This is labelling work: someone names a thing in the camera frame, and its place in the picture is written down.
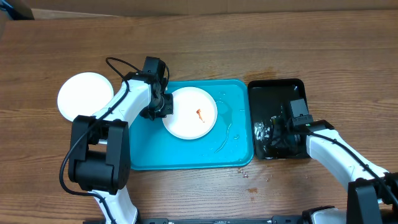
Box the teal plastic serving tray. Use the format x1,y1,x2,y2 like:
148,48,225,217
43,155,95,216
129,79,254,170

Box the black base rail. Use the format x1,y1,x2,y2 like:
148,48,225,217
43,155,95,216
83,214,312,224

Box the white plate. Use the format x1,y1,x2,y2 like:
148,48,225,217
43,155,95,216
162,86,218,140
57,72,114,121

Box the dark object top left corner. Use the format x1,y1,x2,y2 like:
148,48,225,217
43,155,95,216
1,0,35,21

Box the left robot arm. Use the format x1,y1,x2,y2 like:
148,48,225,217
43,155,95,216
59,57,173,223

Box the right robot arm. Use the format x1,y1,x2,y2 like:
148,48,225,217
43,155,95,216
267,98,397,223

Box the black rectangular water tray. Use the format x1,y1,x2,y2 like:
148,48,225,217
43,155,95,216
248,78,309,159

